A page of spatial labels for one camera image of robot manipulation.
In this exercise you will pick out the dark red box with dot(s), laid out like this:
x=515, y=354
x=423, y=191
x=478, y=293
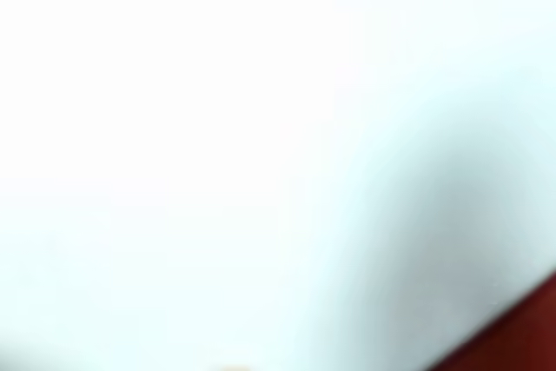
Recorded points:
x=521, y=336

